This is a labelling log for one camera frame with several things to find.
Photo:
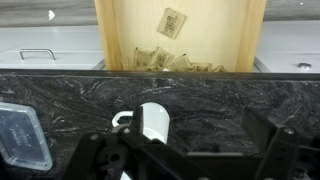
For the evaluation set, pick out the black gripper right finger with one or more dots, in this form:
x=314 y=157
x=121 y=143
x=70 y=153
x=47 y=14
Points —
x=286 y=153

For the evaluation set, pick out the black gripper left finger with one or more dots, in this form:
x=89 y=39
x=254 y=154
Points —
x=113 y=153

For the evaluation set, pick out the white ceramic mug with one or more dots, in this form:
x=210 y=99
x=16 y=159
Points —
x=155 y=120

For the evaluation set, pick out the wooden drawer with white front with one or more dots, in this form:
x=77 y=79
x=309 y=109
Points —
x=206 y=40

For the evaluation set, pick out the white drawer front with lock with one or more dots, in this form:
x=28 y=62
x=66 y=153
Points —
x=290 y=43

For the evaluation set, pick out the brown tea packet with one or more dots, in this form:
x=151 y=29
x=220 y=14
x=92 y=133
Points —
x=201 y=67
x=171 y=23
x=161 y=58
x=142 y=57
x=180 y=63

